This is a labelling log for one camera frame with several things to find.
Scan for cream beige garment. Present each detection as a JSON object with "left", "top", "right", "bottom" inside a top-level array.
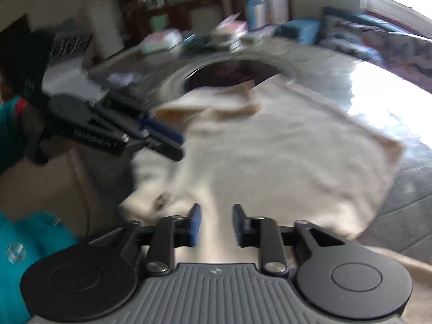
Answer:
[{"left": 118, "top": 80, "right": 432, "bottom": 324}]

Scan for person in teal clothing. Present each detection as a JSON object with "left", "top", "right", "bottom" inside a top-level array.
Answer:
[{"left": 1, "top": 32, "right": 78, "bottom": 323}]

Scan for black induction cooktop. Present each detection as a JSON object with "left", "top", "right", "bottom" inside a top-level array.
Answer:
[{"left": 183, "top": 59, "right": 281, "bottom": 92}]

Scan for pink tissue pack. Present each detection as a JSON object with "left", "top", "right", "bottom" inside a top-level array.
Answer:
[{"left": 210, "top": 13, "right": 248, "bottom": 42}]

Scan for blue corner sofa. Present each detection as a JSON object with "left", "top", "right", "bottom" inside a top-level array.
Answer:
[{"left": 274, "top": 5, "right": 432, "bottom": 94}]

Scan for butterfly pillow lying flat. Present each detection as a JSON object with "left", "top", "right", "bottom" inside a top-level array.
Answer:
[{"left": 319, "top": 15, "right": 431, "bottom": 92}]

